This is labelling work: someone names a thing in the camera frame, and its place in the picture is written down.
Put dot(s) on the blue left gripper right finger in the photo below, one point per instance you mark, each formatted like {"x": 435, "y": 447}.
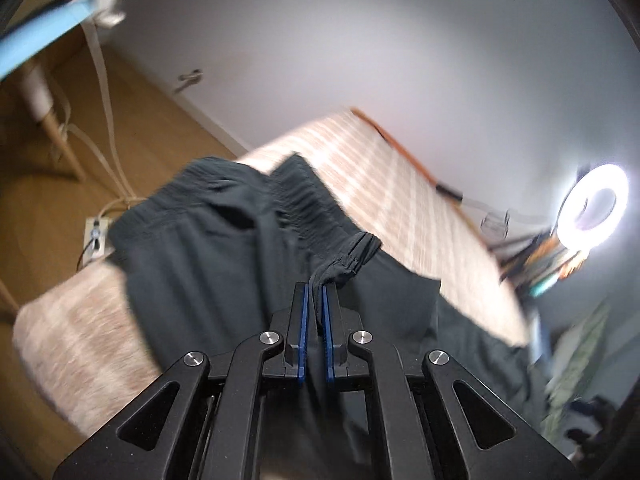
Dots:
{"x": 334, "y": 334}

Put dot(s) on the checkered beige bed cover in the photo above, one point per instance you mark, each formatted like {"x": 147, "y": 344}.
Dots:
{"x": 78, "y": 342}

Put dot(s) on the green white striped pillow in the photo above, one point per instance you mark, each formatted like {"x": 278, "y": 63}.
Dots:
{"x": 577, "y": 355}

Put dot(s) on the white power strip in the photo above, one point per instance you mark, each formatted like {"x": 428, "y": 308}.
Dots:
{"x": 95, "y": 245}

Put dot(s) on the light blue desk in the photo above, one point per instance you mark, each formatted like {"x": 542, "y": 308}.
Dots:
{"x": 19, "y": 50}

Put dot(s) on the hanging colourful clothes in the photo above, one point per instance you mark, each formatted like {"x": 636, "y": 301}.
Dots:
{"x": 542, "y": 262}

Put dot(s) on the white ring light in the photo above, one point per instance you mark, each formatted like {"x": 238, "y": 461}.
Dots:
{"x": 594, "y": 208}

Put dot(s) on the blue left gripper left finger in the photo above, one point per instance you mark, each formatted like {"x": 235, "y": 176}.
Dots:
{"x": 295, "y": 342}

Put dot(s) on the dark green pants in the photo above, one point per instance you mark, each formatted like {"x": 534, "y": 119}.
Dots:
{"x": 213, "y": 255}

